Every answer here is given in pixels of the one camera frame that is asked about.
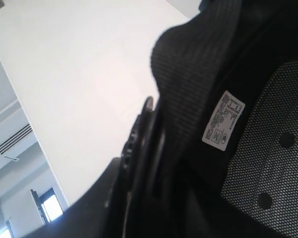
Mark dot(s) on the dark window frame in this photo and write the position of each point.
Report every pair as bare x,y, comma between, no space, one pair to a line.
48,205

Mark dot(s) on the black helmet with visor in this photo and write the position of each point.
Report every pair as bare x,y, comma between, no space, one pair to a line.
217,157

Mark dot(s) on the ceiling air vent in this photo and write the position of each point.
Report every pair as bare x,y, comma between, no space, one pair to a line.
18,143

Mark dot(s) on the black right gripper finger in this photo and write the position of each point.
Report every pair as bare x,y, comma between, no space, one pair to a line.
99,213

